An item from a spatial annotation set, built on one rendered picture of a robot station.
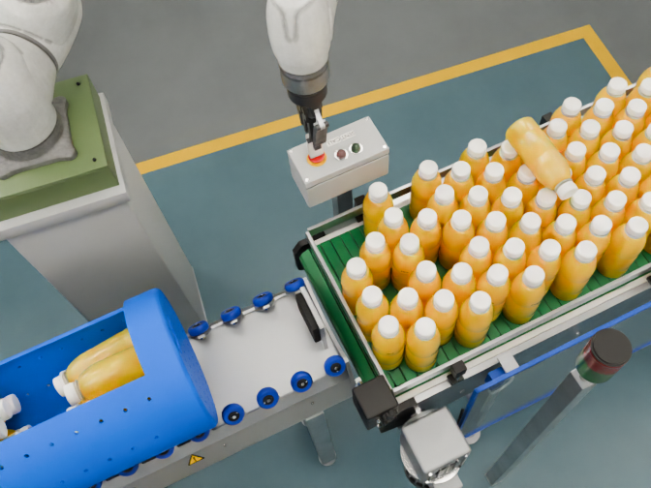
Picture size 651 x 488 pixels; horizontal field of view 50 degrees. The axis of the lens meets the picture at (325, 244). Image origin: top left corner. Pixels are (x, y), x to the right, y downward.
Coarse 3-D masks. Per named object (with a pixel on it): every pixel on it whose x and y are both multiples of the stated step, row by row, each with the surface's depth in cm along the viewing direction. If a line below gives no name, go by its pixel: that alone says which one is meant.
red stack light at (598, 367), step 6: (588, 342) 112; (588, 348) 111; (588, 354) 111; (588, 360) 112; (594, 360) 110; (588, 366) 113; (594, 366) 111; (600, 366) 110; (606, 366) 109; (618, 366) 109; (600, 372) 111; (606, 372) 111; (612, 372) 111
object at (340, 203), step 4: (348, 192) 162; (336, 196) 162; (340, 196) 162; (344, 196) 163; (348, 196) 164; (352, 196) 165; (332, 200) 169; (336, 200) 164; (340, 200) 164; (344, 200) 165; (348, 200) 166; (352, 200) 167; (332, 204) 171; (336, 204) 167; (340, 204) 166; (344, 204) 167; (348, 204) 167; (352, 204) 168; (336, 208) 169; (340, 208) 167; (344, 208) 168; (348, 208) 169; (336, 212) 171; (340, 212) 169
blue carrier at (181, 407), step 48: (96, 336) 137; (144, 336) 118; (0, 384) 135; (144, 384) 116; (192, 384) 118; (48, 432) 113; (96, 432) 115; (144, 432) 118; (192, 432) 123; (0, 480) 113; (48, 480) 116; (96, 480) 122
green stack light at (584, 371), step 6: (582, 354) 114; (576, 360) 117; (582, 360) 114; (576, 366) 117; (582, 366) 115; (582, 372) 116; (588, 372) 114; (594, 372) 113; (588, 378) 115; (594, 378) 114; (600, 378) 114; (606, 378) 114
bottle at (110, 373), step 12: (132, 348) 125; (108, 360) 123; (120, 360) 123; (132, 360) 123; (84, 372) 123; (96, 372) 122; (108, 372) 122; (120, 372) 122; (132, 372) 123; (84, 384) 121; (96, 384) 121; (108, 384) 122; (120, 384) 123; (84, 396) 122; (96, 396) 122
